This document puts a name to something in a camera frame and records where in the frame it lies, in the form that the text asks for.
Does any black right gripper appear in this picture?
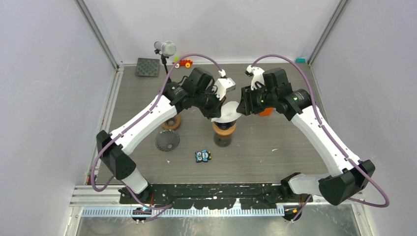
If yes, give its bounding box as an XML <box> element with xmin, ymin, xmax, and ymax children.
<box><xmin>237</xmin><ymin>83</ymin><xmax>277</xmax><ymax>116</ymax></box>

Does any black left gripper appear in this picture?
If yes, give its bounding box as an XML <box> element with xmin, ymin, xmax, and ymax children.
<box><xmin>193</xmin><ymin>86</ymin><xmax>226</xmax><ymax>120</ymax></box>

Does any white paper coffee filter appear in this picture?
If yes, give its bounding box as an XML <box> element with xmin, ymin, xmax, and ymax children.
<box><xmin>211</xmin><ymin>101</ymin><xmax>242</xmax><ymax>123</ymax></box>

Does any blue glass dripper cone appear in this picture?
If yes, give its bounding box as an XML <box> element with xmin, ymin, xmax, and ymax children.
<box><xmin>214</xmin><ymin>120</ymin><xmax>236</xmax><ymax>130</ymax></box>

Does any light wooden dripper ring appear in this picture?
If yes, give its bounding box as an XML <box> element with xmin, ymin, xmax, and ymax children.
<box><xmin>211</xmin><ymin>122</ymin><xmax>237</xmax><ymax>137</ymax></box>

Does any dark walnut dripper ring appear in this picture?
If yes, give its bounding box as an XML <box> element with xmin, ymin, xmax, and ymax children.
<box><xmin>161</xmin><ymin>114</ymin><xmax>182</xmax><ymax>131</ymax></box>

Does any smoky glass carafe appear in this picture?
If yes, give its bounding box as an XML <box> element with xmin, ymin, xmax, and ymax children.
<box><xmin>213</xmin><ymin>133</ymin><xmax>233</xmax><ymax>148</ymax></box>

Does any grey glass dripper cone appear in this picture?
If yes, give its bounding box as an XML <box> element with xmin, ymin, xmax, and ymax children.
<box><xmin>155</xmin><ymin>130</ymin><xmax>180</xmax><ymax>152</ymax></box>

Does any silver microphone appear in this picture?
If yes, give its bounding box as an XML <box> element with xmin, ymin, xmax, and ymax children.
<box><xmin>154</xmin><ymin>41</ymin><xmax>177</xmax><ymax>74</ymax></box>

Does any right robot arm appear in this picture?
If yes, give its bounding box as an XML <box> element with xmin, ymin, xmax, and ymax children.
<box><xmin>237</xmin><ymin>65</ymin><xmax>376</xmax><ymax>206</ymax></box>

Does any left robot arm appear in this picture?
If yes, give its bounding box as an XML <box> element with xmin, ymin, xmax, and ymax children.
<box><xmin>96</xmin><ymin>67</ymin><xmax>236</xmax><ymax>204</ymax></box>

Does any orange coffee filter box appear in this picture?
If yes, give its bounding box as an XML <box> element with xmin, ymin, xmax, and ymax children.
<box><xmin>258</xmin><ymin>108</ymin><xmax>273</xmax><ymax>117</ymax></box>

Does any colourful toy car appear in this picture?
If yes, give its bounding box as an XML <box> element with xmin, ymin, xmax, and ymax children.
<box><xmin>172</xmin><ymin>57</ymin><xmax>193</xmax><ymax>68</ymax></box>

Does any blue owl figure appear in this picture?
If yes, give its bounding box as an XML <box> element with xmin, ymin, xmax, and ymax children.
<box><xmin>195</xmin><ymin>149</ymin><xmax>212</xmax><ymax>163</ymax></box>

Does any dark perforated square tray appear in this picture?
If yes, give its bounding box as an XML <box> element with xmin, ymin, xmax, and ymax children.
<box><xmin>135</xmin><ymin>58</ymin><xmax>160</xmax><ymax>77</ymax></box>

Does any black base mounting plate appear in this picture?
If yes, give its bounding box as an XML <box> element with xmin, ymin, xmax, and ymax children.
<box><xmin>119</xmin><ymin>183</ymin><xmax>312</xmax><ymax>210</ymax></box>

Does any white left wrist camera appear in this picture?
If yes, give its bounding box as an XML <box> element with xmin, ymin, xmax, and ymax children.
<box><xmin>212</xmin><ymin>69</ymin><xmax>236</xmax><ymax>100</ymax></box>

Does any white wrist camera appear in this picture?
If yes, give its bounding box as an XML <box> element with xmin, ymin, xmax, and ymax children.
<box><xmin>212</xmin><ymin>69</ymin><xmax>236</xmax><ymax>100</ymax></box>
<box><xmin>245</xmin><ymin>65</ymin><xmax>265</xmax><ymax>90</ymax></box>

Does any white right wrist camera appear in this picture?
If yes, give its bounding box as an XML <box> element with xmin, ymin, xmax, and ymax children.
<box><xmin>245</xmin><ymin>65</ymin><xmax>265</xmax><ymax>90</ymax></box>

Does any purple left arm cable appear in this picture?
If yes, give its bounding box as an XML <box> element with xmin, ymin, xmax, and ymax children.
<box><xmin>89</xmin><ymin>53</ymin><xmax>226</xmax><ymax>223</ymax></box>

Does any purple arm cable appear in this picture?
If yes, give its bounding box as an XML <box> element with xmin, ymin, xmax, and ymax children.
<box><xmin>89</xmin><ymin>53</ymin><xmax>226</xmax><ymax>223</ymax></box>
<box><xmin>251</xmin><ymin>54</ymin><xmax>390</xmax><ymax>222</ymax></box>

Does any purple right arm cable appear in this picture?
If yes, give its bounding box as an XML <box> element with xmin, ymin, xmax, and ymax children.
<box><xmin>251</xmin><ymin>54</ymin><xmax>390</xmax><ymax>222</ymax></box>

